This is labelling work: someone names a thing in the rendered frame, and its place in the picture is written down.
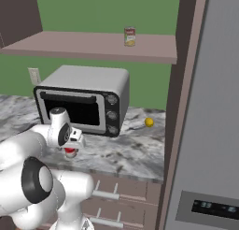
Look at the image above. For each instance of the red and yellow soup can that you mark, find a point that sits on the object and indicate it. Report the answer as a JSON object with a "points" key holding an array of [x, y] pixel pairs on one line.
{"points": [[129, 37]]}

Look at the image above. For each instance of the toaster oven glass door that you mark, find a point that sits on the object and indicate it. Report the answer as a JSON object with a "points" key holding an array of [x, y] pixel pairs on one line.
{"points": [[84, 113]]}

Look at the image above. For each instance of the brown cabinet side panel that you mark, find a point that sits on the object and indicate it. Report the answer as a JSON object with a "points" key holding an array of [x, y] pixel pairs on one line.
{"points": [[177, 84]]}

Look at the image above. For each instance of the dark toaster oven knob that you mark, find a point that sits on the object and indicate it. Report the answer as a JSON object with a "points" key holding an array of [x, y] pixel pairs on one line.
{"points": [[112, 99], [112, 115], [113, 130]]}

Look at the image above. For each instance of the yellow lemon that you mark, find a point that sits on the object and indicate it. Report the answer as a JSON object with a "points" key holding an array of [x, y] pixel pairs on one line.
{"points": [[149, 122]]}

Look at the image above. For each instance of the red canned food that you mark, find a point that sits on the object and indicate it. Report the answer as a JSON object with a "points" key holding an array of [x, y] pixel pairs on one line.
{"points": [[70, 152]]}

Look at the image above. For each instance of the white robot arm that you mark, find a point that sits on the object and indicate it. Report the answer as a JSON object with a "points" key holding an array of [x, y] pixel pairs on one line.
{"points": [[18, 152]]}

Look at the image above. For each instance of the silver toaster oven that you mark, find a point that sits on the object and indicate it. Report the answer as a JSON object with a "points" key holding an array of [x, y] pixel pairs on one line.
{"points": [[90, 79]]}

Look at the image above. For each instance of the brown drawer front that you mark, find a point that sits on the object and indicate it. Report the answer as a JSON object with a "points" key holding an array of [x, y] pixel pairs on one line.
{"points": [[137, 215], [130, 187]]}

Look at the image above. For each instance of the grey fridge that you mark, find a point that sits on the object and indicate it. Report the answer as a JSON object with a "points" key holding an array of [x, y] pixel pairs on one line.
{"points": [[208, 99]]}

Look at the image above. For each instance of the brown cabinet shelf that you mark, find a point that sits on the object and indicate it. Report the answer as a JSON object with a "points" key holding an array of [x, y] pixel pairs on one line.
{"points": [[93, 46]]}

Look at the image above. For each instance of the white wall outlet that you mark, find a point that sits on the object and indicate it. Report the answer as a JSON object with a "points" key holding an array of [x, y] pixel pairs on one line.
{"points": [[33, 76]]}

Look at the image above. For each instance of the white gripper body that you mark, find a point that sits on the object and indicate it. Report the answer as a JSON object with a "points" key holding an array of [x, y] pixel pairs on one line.
{"points": [[76, 143]]}

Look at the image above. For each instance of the brown cabinet door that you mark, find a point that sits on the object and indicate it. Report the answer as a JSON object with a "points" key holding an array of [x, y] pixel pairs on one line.
{"points": [[18, 15]]}

